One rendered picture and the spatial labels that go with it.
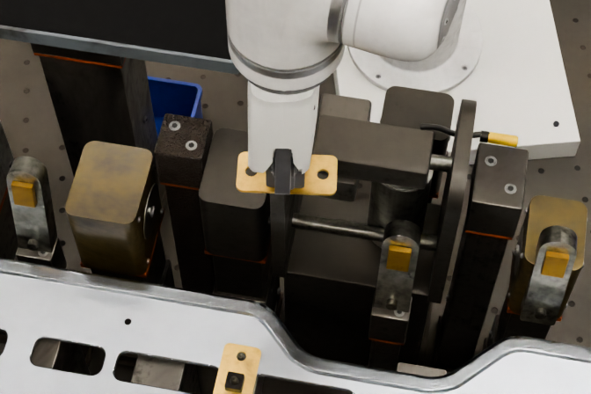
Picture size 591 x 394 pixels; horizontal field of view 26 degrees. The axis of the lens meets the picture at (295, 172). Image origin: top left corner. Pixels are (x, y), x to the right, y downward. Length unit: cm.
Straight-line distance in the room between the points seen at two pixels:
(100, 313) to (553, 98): 75
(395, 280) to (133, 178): 28
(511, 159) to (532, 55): 56
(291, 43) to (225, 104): 96
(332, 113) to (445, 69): 55
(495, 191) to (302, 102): 39
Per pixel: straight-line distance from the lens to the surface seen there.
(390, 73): 177
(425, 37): 81
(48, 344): 134
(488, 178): 126
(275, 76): 88
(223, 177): 130
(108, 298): 133
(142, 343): 131
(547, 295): 131
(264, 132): 93
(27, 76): 187
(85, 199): 130
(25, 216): 135
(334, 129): 120
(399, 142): 119
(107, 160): 132
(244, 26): 86
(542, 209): 131
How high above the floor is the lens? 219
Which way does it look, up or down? 59 degrees down
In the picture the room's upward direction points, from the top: straight up
